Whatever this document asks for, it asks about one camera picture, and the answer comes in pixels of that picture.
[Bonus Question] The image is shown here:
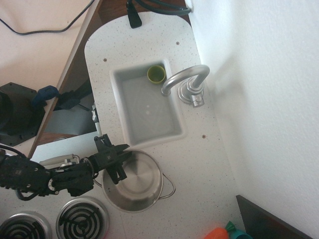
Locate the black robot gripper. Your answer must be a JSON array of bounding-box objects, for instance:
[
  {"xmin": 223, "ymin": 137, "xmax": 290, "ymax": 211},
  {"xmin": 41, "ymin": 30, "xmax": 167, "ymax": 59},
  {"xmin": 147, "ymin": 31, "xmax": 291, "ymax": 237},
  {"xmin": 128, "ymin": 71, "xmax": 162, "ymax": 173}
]
[{"xmin": 88, "ymin": 134, "xmax": 132, "ymax": 184}]

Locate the stainless steel pot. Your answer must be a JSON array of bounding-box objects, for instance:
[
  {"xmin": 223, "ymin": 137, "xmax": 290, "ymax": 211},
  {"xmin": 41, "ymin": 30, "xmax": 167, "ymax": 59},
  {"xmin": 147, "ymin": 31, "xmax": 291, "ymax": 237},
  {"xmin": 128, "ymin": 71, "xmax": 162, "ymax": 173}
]
[{"xmin": 94, "ymin": 149, "xmax": 176, "ymax": 213}]

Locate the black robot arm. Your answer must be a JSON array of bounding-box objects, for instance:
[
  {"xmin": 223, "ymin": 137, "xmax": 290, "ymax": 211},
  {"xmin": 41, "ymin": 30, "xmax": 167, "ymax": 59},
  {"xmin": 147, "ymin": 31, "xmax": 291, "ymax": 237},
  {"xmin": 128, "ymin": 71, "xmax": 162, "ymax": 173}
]
[{"xmin": 0, "ymin": 134, "xmax": 132, "ymax": 201}]

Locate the grey toy sink basin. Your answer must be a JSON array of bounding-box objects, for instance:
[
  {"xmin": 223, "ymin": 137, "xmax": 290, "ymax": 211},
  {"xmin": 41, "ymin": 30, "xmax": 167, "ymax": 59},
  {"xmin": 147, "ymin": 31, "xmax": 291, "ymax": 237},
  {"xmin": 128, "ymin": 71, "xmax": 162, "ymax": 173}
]
[{"xmin": 110, "ymin": 59, "xmax": 186, "ymax": 147}]

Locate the right stove burner coil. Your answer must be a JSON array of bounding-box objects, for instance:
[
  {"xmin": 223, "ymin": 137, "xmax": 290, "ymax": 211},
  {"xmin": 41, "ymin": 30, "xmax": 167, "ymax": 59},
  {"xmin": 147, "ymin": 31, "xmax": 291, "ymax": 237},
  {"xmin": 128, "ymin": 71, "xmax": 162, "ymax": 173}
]
[{"xmin": 56, "ymin": 196, "xmax": 110, "ymax": 239}]

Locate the stove burner coil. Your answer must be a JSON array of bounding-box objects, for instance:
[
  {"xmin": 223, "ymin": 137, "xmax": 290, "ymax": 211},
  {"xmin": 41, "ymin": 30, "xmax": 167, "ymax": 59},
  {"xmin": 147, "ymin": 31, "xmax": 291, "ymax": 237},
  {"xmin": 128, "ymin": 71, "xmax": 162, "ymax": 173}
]
[
  {"xmin": 56, "ymin": 196, "xmax": 110, "ymax": 239},
  {"xmin": 0, "ymin": 211, "xmax": 52, "ymax": 239}
]

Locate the green plastic cup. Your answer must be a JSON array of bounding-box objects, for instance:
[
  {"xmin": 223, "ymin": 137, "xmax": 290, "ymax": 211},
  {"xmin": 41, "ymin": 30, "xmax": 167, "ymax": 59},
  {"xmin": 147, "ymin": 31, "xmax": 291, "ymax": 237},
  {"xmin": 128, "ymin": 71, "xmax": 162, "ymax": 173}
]
[{"xmin": 147, "ymin": 65, "xmax": 166, "ymax": 85}]

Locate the blue clamp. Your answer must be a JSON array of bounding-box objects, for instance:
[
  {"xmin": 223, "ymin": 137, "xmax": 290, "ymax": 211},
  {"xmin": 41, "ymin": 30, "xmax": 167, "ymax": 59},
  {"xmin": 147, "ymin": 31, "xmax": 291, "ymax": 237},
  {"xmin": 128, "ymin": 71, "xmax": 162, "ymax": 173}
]
[{"xmin": 31, "ymin": 85, "xmax": 59, "ymax": 109}]

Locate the wooden side panel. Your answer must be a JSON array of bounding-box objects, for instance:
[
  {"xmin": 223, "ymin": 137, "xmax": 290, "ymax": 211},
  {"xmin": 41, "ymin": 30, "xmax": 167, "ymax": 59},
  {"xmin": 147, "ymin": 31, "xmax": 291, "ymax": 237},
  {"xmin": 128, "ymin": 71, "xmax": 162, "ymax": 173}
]
[{"xmin": 28, "ymin": 0, "xmax": 102, "ymax": 157}]

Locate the silver toy faucet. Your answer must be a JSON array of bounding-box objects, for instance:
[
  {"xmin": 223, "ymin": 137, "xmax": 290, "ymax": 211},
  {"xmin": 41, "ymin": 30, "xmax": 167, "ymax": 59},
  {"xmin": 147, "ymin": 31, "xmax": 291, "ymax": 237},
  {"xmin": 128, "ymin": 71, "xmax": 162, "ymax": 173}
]
[{"xmin": 161, "ymin": 65, "xmax": 210, "ymax": 108}]

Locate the left stove burner coil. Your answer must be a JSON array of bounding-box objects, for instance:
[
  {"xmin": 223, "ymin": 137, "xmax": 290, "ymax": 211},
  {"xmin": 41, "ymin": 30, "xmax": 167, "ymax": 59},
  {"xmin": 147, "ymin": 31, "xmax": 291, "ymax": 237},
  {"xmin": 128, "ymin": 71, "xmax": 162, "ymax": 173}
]
[{"xmin": 0, "ymin": 211, "xmax": 52, "ymax": 239}]

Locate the orange toy carrot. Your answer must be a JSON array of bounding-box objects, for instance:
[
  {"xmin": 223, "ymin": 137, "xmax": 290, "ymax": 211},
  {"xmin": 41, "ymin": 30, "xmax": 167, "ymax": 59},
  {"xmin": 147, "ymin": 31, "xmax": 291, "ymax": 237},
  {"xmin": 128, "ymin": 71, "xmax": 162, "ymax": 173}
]
[{"xmin": 204, "ymin": 227, "xmax": 229, "ymax": 239}]

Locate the teal plastic toy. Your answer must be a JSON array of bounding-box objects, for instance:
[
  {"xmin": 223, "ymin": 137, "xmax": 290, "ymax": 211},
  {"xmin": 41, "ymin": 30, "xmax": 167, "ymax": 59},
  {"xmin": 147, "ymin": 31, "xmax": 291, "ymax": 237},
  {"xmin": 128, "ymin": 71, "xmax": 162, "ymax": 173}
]
[{"xmin": 225, "ymin": 221, "xmax": 252, "ymax": 239}]

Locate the dark board at corner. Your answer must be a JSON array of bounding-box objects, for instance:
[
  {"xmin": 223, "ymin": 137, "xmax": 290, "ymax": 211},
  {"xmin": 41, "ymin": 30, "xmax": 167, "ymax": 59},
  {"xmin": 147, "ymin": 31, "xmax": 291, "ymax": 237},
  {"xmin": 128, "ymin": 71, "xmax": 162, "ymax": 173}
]
[{"xmin": 236, "ymin": 195, "xmax": 310, "ymax": 239}]

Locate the grey oven door handle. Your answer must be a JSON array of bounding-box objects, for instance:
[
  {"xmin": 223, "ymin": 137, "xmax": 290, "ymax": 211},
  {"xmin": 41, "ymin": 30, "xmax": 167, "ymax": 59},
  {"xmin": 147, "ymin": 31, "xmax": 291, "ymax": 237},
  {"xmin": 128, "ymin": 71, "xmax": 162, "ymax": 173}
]
[{"xmin": 39, "ymin": 154, "xmax": 80, "ymax": 167}]

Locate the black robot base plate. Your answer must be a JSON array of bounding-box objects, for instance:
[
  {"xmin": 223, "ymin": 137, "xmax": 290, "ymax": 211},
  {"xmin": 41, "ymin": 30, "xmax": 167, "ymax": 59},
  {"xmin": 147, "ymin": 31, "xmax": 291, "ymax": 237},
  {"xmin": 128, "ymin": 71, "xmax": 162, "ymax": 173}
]
[{"xmin": 0, "ymin": 82, "xmax": 45, "ymax": 147}]

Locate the black strap on counter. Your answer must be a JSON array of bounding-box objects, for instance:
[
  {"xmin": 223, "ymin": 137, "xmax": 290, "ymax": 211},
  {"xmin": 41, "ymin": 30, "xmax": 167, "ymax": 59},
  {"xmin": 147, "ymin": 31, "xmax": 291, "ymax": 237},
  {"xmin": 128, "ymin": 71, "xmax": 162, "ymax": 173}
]
[{"xmin": 126, "ymin": 0, "xmax": 143, "ymax": 29}]

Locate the black cable on floor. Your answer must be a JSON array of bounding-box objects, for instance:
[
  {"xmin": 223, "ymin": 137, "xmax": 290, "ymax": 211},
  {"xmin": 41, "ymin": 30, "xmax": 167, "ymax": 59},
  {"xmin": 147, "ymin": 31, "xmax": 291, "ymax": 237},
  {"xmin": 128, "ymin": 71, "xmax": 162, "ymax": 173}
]
[{"xmin": 0, "ymin": 0, "xmax": 95, "ymax": 36}]

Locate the dark green hose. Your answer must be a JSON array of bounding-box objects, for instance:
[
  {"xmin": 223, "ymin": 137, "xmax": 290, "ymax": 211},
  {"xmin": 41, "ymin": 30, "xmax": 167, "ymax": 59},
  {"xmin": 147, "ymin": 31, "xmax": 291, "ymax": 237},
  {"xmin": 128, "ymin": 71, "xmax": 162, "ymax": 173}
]
[{"xmin": 136, "ymin": 0, "xmax": 192, "ymax": 16}]

